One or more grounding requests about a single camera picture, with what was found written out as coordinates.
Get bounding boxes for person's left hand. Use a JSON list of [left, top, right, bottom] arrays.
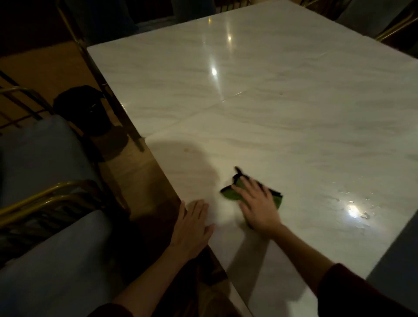
[[169, 200, 216, 262]]

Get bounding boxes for person's right hand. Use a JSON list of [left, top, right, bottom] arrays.
[[231, 176, 283, 236]]

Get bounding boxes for gold metal table frame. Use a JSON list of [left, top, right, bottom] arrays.
[[55, 0, 146, 153]]

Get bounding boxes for green cleaning cloth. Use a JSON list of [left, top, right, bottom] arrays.
[[220, 166, 283, 211]]

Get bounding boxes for person's left forearm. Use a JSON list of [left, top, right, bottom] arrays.
[[88, 246, 196, 317]]

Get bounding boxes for black round bin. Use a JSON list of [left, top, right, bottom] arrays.
[[53, 85, 112, 137]]

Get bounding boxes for person's right forearm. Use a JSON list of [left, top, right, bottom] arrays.
[[267, 224, 418, 317]]

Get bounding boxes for dark blue cushioned chair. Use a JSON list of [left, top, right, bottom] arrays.
[[64, 0, 139, 44]]

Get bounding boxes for grey cushioned gold frame chair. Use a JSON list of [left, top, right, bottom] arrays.
[[0, 180, 131, 317], [0, 70, 108, 216], [335, 0, 418, 42]]

